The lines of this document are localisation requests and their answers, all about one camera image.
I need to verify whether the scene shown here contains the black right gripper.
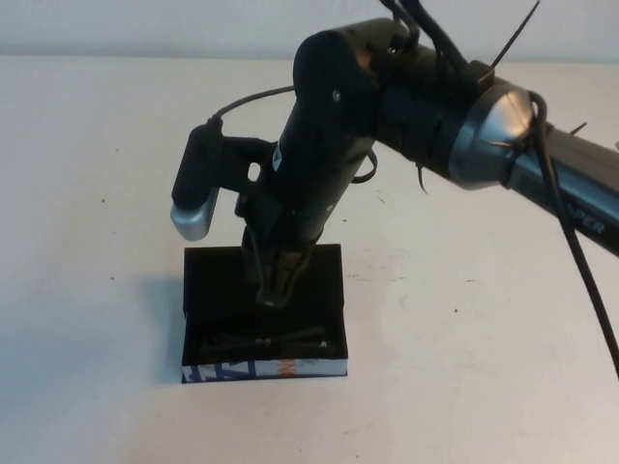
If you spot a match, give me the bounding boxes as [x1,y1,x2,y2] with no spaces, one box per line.
[233,190,331,309]

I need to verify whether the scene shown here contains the black glasses case printed side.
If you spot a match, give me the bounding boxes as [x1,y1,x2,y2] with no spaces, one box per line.
[178,243,350,386]

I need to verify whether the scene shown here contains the long black hanging cable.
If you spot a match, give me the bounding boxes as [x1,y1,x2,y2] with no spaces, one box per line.
[528,90,619,384]

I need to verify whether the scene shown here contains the black framed glasses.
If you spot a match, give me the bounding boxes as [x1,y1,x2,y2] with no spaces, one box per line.
[195,326,340,355]

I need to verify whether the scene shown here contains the thin black right camera cable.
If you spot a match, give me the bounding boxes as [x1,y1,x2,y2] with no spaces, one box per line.
[208,84,297,130]

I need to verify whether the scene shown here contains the thick black cable loop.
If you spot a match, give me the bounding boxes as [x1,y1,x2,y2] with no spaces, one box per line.
[379,0,471,65]

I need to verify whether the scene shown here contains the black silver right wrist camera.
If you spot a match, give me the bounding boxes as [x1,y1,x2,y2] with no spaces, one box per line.
[169,124,222,242]

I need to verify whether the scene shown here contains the black zip tie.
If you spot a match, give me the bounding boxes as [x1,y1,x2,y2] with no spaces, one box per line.
[413,158,430,196]
[351,148,379,186]
[488,0,543,74]

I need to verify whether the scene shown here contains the black right camera mount bracket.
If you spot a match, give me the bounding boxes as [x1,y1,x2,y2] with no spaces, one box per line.
[216,136,282,195]

